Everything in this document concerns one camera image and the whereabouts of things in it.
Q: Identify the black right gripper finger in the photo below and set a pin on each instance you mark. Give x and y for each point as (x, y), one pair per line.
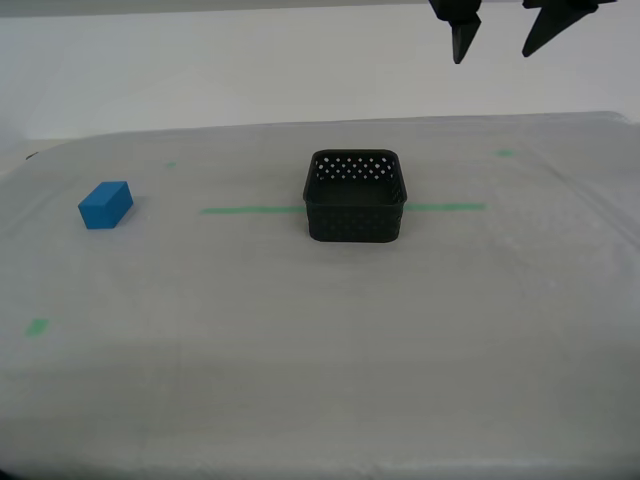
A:
(555, 17)
(462, 25)

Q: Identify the black perforated plastic basket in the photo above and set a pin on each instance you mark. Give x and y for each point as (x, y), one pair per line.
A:
(355, 220)

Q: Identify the blue rectangular block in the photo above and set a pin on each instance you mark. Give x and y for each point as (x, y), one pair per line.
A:
(105, 207)

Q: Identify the long green tape strip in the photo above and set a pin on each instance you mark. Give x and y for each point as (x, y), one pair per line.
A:
(250, 210)

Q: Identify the white woven table cover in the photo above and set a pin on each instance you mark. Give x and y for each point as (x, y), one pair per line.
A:
(320, 325)

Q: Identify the small green tape square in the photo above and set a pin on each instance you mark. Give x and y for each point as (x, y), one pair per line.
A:
(37, 327)

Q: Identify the beige wall trim board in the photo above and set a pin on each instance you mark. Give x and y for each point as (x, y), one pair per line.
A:
(200, 5)

